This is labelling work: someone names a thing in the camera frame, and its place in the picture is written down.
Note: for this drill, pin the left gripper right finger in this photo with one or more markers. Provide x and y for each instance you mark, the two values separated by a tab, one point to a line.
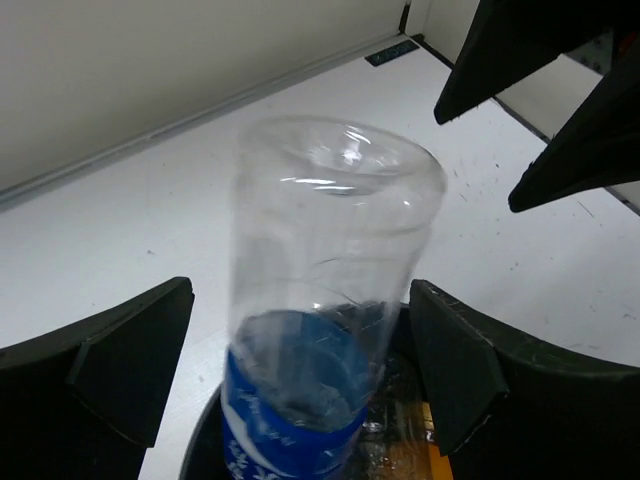
507	405

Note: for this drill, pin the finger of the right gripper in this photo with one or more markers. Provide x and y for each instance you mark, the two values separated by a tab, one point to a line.
597	147
509	40

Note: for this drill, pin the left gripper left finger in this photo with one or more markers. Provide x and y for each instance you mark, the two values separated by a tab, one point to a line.
86	401

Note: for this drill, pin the orange juice bottle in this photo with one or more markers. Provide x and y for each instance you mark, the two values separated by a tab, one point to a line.
400	443

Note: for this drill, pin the blue label clear bottle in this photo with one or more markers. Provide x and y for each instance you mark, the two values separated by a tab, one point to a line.
330	220

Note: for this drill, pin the dark grey plastic bin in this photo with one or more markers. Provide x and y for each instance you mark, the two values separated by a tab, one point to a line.
211	456

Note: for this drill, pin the blue sticker label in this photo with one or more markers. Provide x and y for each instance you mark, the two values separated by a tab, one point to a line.
392	53

